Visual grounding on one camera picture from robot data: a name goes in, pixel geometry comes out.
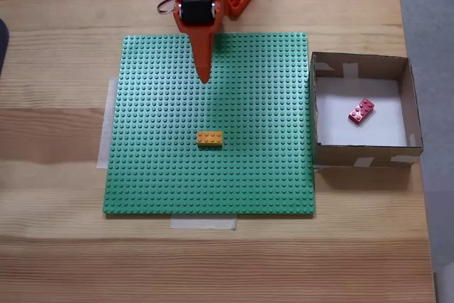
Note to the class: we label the red lego block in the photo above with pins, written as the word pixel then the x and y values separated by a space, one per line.
pixel 361 112

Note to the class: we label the green lego baseplate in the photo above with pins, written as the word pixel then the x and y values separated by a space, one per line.
pixel 159 122

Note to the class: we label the yellow lego block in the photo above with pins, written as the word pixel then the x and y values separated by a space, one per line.
pixel 210 138

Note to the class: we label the brown cardboard box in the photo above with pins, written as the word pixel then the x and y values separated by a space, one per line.
pixel 333 157

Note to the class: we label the long masking tape strip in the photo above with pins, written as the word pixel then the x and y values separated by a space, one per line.
pixel 104 132

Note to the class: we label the white paper sheet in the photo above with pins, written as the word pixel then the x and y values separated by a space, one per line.
pixel 337 132

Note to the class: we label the black rounded object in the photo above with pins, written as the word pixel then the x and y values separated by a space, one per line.
pixel 3 44

